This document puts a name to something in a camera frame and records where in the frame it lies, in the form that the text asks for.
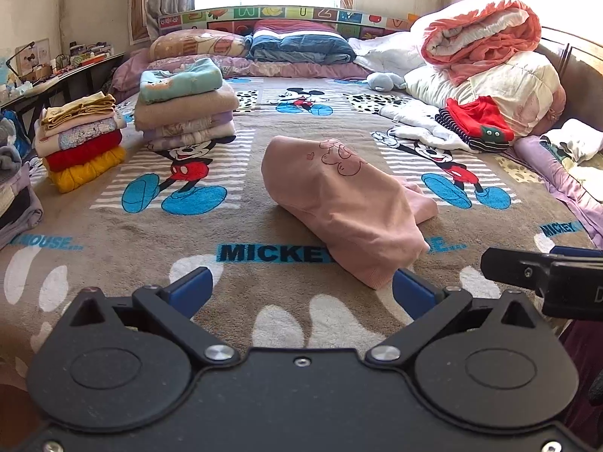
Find orange printed pillow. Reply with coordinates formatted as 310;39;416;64
150;29;250;63

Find pink pillow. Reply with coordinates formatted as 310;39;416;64
518;87;567;139

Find coral rolled quilt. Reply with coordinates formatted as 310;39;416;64
421;0;542;86

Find cream quilt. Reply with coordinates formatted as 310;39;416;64
404;49;566;139

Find brown cartoon printed blanket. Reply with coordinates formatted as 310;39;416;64
0;70;603;387

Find red green garment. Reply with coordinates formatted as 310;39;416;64
445;96;515;144

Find thin black desk lamp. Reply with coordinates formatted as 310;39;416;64
6;41;37;78

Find yellow folded garment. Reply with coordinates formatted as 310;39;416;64
40;93;117;126

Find maroon pillow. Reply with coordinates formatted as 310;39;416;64
252;19;342;38

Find white quilt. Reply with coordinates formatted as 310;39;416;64
349;28;425;78

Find yellow knit folded sweater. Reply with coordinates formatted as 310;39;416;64
48;146;128;194

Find lavender printed pillow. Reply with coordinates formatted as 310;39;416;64
110;52;255;92

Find white folded garment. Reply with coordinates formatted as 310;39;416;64
142;122;236;146

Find teal printed folded garment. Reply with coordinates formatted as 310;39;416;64
139;58;223;104

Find blue grey fuzzy garment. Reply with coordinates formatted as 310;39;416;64
0;110;29;170

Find colourful alphabet foam mat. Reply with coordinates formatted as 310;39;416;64
158;5;420;38

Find lavender printed bedsheet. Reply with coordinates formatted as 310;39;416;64
513;134;603;250

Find blue plush toy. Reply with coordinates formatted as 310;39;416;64
366;72;407;92

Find white printed garment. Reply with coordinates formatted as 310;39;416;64
379;101;476;152

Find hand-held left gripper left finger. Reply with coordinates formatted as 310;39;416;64
70;266;242;367

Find assorted desk clutter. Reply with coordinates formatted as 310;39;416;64
54;40;114;69

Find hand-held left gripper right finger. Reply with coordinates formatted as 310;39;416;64
366;267;539;366

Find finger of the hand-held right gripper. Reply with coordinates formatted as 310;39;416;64
479;246;557;293
549;245;603;261

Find pink sweatshirt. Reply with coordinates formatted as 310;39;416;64
261;136;440;290

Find pale pink folded garment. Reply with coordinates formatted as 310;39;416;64
42;110;127;138

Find white crumpled garment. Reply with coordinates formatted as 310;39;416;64
546;118;603;165

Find grey sequinned folded garment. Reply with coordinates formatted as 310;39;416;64
34;120;124;157

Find dark wooden desk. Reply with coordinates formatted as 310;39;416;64
0;52;127;114

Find person's maroon clothing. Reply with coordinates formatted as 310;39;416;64
558;318;603;438

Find lavender patterned folded garment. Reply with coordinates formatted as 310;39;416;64
145;134;236;152

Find mauve folded blanket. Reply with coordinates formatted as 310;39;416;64
221;59;373;81

